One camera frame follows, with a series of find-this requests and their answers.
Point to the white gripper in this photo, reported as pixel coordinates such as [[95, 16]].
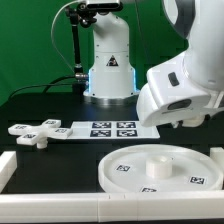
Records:
[[148, 117]]

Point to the white U-shaped border frame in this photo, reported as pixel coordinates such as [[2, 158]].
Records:
[[105, 206]]

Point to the white marker tag plate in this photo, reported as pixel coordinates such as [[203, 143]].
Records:
[[112, 130]]

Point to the white round table top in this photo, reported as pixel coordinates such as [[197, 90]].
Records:
[[158, 168]]

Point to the white cross-shaped table base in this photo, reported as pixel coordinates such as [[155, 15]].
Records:
[[38, 135]]

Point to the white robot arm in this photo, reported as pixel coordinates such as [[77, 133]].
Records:
[[200, 22]]

